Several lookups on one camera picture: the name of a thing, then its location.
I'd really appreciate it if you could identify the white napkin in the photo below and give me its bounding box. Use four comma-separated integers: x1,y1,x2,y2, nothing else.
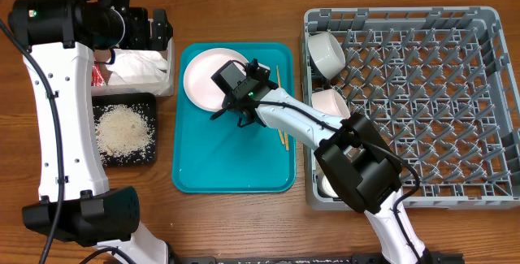
106,49,169,85

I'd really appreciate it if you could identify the large white plate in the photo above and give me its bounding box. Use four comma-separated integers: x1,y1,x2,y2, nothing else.
183,47,271,113

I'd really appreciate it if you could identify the wooden chopstick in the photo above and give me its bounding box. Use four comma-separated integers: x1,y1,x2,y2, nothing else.
278,130,285,145
276,67,289,151

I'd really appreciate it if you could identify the red sauce packet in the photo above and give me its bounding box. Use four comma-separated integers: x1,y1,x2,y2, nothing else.
91,64,106,87

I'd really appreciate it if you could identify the grey bowl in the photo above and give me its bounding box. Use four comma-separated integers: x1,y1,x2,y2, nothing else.
307,32,346,80

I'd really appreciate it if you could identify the cooked rice pile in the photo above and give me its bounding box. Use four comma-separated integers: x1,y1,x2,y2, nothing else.
95,104,155,165

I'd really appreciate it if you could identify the white cup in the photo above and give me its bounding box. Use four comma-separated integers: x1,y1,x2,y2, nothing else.
318,174,338,198

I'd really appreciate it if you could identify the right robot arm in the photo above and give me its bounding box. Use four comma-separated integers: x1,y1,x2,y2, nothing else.
211,59,433,263

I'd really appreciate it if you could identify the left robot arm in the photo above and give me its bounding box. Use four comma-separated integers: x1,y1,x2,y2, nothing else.
1,0,176,263

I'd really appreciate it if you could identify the clear plastic waste bin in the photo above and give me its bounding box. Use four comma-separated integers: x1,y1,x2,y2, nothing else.
91,37,175,97

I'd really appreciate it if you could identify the grey dishwasher rack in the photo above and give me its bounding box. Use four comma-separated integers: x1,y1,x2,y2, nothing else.
301,6,519,210

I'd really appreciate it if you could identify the teal serving tray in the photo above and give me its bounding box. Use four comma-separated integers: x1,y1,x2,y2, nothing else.
171,41,297,194

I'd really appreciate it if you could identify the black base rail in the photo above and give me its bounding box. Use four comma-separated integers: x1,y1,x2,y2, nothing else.
171,252,466,264

